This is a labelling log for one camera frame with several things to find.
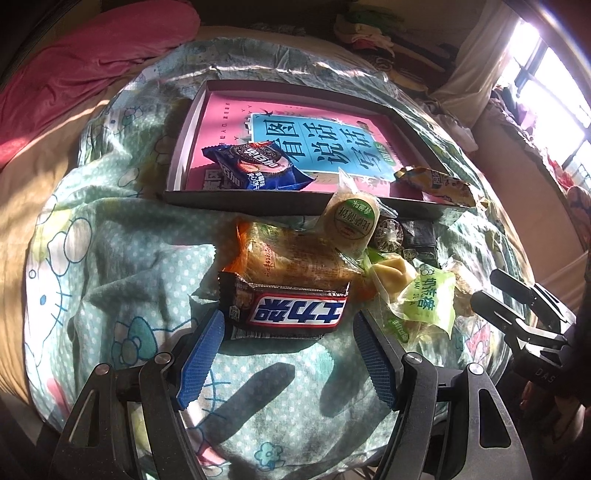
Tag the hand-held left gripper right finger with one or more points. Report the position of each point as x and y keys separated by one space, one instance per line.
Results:
x=374 y=360

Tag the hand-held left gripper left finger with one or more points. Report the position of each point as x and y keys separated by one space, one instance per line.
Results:
x=198 y=355

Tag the bed with beige sheet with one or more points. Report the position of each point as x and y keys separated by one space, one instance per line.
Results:
x=27 y=230

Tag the blue cookie packet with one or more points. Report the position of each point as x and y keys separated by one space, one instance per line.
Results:
x=249 y=170

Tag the shallow cardboard box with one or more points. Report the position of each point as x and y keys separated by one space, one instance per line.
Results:
x=304 y=205

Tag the person's right hand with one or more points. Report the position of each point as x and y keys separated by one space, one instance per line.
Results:
x=554 y=420

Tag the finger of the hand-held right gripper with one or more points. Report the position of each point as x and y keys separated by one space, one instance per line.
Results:
x=498 y=307
x=517 y=288

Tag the pile of clothes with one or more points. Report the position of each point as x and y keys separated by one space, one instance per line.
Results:
x=369 y=32

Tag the orange bread packet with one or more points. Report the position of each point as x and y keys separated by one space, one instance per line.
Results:
x=286 y=258

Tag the window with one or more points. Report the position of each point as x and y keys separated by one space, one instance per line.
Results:
x=554 y=83

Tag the colourful cloth heap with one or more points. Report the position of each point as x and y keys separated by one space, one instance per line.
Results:
x=572 y=194

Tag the pink and blue book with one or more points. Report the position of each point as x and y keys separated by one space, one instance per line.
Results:
x=221 y=120

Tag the clear packet yellow pastry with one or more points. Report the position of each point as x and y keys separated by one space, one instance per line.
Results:
x=392 y=272

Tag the beige curtain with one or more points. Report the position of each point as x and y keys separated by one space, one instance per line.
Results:
x=480 y=69

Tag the round pastry packet green label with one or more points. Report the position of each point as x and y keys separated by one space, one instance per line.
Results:
x=351 y=221

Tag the yellow snack packet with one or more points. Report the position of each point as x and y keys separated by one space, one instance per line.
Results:
x=438 y=182

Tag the green snack packet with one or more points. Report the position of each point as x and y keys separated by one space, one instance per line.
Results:
x=425 y=295

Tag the round foil-wrapped snack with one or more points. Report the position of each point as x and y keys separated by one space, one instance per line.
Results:
x=390 y=233

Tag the pink quilt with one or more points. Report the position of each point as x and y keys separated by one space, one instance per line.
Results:
x=69 y=69

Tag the small black packet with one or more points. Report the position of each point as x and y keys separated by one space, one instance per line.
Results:
x=420 y=240

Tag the brown chocolate bar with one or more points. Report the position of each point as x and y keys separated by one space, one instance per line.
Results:
x=295 y=311

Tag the clear packet brown cookie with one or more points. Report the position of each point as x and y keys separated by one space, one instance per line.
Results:
x=461 y=281

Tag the cartoon printed blanket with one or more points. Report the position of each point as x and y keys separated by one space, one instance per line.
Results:
x=115 y=277

